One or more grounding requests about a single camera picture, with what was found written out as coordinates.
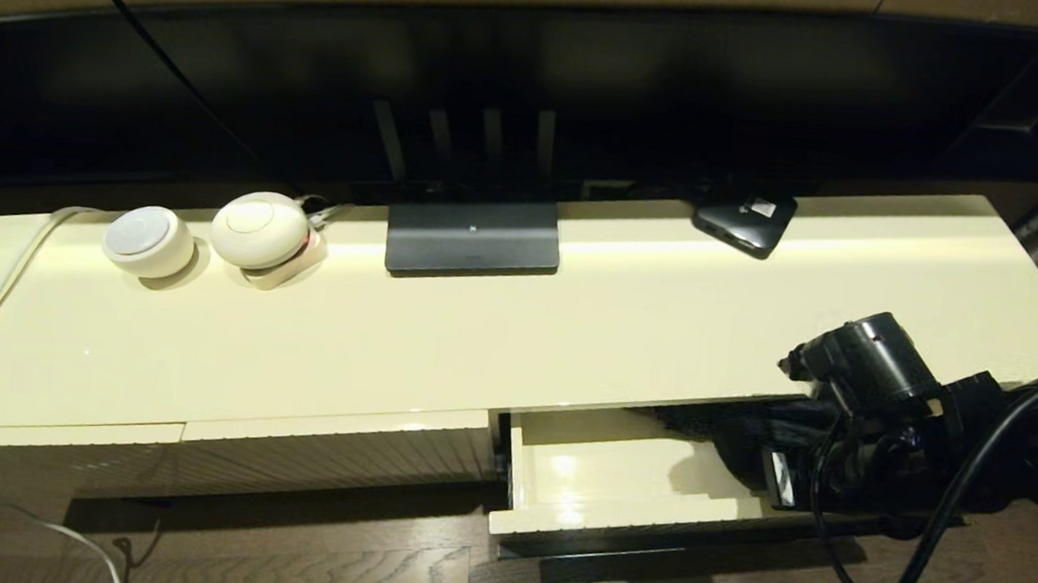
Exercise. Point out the dark grey antenna router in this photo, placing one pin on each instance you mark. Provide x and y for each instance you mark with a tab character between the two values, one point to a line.
472	241

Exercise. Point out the small black set-top box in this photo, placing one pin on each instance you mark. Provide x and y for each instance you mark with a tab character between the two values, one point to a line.
747	221

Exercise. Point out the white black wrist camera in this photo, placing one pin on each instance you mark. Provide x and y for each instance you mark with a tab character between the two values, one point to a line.
780	479

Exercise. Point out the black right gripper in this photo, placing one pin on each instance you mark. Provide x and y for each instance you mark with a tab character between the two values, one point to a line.
847	475

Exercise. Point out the beige device base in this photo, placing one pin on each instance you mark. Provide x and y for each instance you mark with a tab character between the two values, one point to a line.
299	267

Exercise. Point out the black umbrella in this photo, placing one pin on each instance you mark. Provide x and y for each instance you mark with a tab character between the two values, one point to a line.
712	427

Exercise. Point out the large white round device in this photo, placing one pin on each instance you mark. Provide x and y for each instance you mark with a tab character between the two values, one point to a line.
255	229

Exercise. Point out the black flat television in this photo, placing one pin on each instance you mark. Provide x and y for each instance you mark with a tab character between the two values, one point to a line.
592	75

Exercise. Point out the small white round speaker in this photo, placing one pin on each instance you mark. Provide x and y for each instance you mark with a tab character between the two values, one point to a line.
148	244

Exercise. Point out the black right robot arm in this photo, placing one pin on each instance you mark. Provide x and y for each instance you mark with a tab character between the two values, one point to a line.
875	357

